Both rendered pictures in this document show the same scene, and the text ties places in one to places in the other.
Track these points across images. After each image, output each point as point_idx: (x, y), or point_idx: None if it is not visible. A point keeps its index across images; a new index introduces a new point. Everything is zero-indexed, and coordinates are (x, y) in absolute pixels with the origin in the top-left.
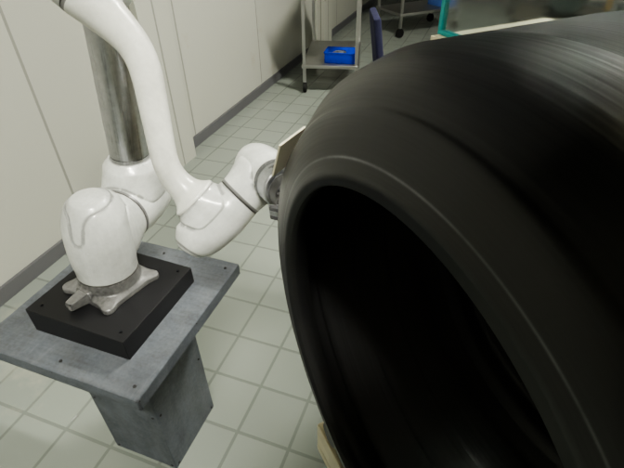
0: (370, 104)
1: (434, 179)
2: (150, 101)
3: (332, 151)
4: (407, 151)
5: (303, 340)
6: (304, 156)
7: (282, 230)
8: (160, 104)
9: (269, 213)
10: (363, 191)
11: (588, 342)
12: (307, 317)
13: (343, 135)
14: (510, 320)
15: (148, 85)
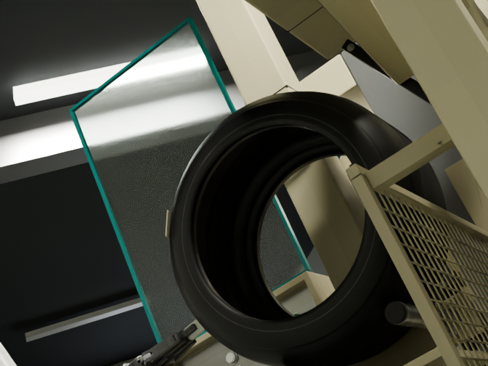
0: (205, 141)
1: (234, 124)
2: (6, 356)
3: (200, 165)
4: (224, 129)
5: (225, 304)
6: (185, 190)
7: (183, 253)
8: (11, 359)
9: (144, 357)
10: (218, 153)
11: (277, 106)
12: (219, 297)
13: (201, 155)
14: (267, 120)
15: (0, 348)
